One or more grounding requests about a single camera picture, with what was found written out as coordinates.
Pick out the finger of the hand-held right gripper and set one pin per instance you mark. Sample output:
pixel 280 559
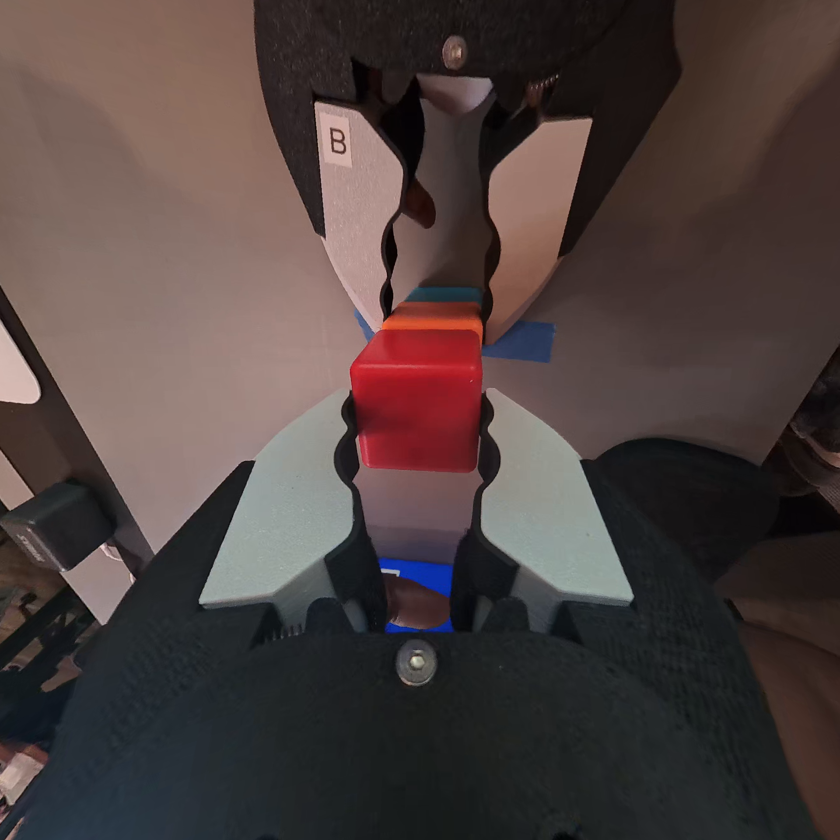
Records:
pixel 538 210
pixel 355 197

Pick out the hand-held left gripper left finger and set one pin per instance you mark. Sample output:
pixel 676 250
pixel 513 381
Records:
pixel 278 519

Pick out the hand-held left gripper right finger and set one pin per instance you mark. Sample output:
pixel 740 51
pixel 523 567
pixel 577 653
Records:
pixel 558 519

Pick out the teal foam cube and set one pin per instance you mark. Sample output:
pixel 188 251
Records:
pixel 453 295

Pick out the orange foam cube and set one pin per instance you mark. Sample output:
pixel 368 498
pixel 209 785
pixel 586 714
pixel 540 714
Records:
pixel 433 318

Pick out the red foam cube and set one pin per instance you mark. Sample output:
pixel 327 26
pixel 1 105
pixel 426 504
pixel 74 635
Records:
pixel 418 400

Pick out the person's right hand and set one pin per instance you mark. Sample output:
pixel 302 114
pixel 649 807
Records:
pixel 419 204

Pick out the blue tape strip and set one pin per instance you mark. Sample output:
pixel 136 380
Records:
pixel 525 341

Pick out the black textured armrest pad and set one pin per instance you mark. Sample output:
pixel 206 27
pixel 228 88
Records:
pixel 689 505

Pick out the black power unit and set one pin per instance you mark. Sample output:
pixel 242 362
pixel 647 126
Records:
pixel 55 525

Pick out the person's pants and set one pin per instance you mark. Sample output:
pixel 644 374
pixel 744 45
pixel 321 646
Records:
pixel 814 427

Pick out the white stand base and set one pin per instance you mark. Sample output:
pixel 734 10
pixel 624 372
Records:
pixel 16 365

